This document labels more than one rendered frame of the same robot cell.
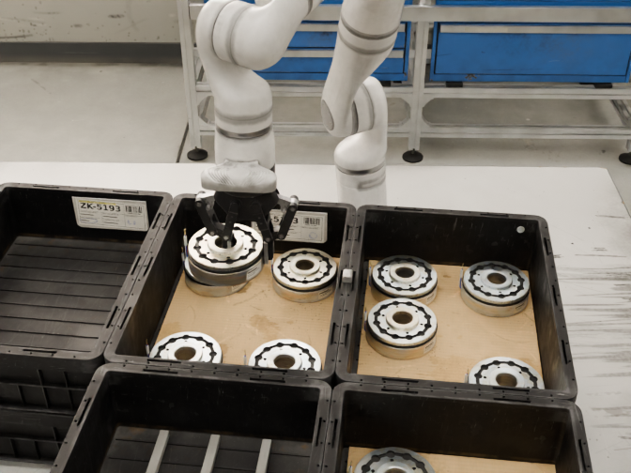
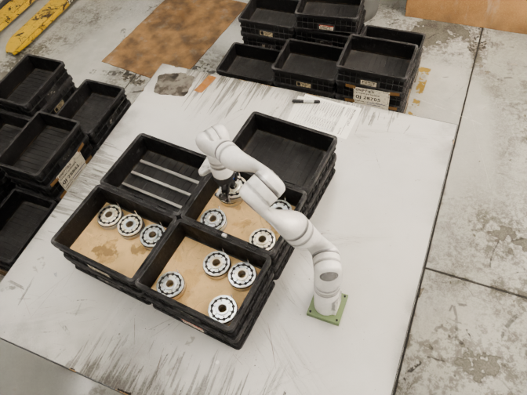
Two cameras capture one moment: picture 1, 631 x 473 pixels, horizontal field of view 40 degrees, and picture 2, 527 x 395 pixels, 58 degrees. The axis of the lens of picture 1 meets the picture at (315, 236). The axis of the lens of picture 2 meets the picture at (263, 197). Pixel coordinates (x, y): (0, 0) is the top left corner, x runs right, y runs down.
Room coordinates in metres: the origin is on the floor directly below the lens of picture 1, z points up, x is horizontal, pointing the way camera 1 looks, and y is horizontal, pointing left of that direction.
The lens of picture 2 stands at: (1.55, -0.75, 2.42)
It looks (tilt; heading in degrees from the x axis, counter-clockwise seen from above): 55 degrees down; 119
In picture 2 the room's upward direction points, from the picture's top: 10 degrees counter-clockwise
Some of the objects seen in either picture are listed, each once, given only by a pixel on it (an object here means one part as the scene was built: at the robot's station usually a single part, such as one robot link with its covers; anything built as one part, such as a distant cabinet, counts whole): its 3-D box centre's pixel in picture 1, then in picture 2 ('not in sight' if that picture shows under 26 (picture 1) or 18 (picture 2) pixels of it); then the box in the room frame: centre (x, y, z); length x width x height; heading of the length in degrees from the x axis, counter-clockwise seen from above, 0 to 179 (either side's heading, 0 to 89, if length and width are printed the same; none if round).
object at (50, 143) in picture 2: not in sight; (56, 167); (-0.37, 0.34, 0.37); 0.40 x 0.30 x 0.45; 89
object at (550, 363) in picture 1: (449, 321); (205, 277); (0.95, -0.19, 0.87); 0.40 x 0.30 x 0.11; 174
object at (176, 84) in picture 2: not in sight; (172, 83); (0.23, 0.84, 0.71); 0.22 x 0.19 x 0.01; 179
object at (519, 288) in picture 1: (496, 282); (222, 309); (1.05, -0.28, 0.86); 0.10 x 0.10 x 0.01
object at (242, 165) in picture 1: (242, 146); (216, 164); (0.92, 0.09, 1.17); 0.11 x 0.09 x 0.06; 176
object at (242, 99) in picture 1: (236, 65); (217, 145); (0.95, 0.09, 1.27); 0.09 x 0.07 x 0.15; 55
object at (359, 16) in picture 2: not in sight; (329, 32); (0.81, 1.87, 0.37); 0.42 x 0.34 x 0.46; 179
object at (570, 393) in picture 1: (452, 294); (203, 271); (0.95, -0.19, 0.92); 0.40 x 0.30 x 0.02; 174
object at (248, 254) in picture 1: (225, 246); (233, 186); (0.95, 0.12, 1.01); 0.10 x 0.10 x 0.01
